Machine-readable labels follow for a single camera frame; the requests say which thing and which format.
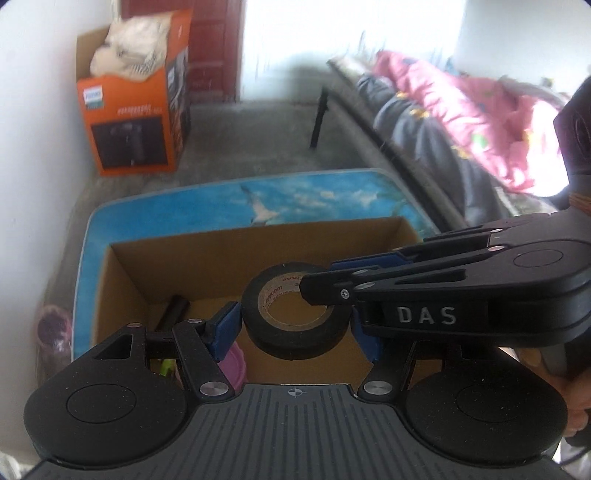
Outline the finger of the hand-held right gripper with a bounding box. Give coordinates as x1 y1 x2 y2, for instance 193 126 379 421
299 244 513 306
330 226 504 273

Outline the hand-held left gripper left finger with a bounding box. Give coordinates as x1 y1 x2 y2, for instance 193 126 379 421
92 301 241 402

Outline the black cylindrical tube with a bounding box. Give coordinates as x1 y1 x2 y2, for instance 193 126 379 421
154 295 190 333

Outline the black tape roll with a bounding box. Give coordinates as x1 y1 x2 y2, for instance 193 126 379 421
242 261 354 361

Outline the grey patterned blanket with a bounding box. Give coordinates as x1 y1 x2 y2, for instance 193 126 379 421
355 74 568 227

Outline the person's right hand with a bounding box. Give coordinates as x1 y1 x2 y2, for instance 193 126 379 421
563 367 591 439

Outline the white panelled wardrobe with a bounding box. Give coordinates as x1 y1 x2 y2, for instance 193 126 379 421
242 0 467 100

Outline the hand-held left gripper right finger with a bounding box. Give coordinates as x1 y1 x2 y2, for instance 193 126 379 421
350 309 419 403

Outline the pink patterned blanket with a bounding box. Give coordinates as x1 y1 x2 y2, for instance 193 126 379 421
372 50 568 195

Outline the brown cardboard box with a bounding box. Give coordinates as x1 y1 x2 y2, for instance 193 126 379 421
92 216 462 386

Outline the dark red wooden door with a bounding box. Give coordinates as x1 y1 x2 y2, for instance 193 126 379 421
121 0 247 104

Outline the purple plastic lid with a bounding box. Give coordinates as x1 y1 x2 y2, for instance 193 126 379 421
217 344 247 393

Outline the orange appliance box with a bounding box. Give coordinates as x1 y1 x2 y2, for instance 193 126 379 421
76 9 194 177

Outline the cream crumpled cloth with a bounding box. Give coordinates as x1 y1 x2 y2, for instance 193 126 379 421
90 14 174 81

